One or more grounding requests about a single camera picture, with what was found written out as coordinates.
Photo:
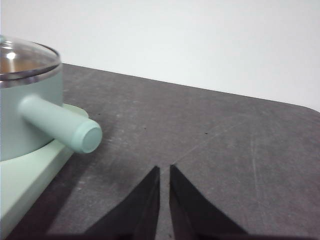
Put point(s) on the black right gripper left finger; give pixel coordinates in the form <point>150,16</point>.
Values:
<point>140,215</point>

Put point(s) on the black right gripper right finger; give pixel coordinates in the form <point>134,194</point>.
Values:
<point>192,215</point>

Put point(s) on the glass lid with green knob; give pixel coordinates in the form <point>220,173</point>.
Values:
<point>25,60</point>

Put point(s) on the green breakfast machine base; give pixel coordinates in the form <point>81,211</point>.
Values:
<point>25,180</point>

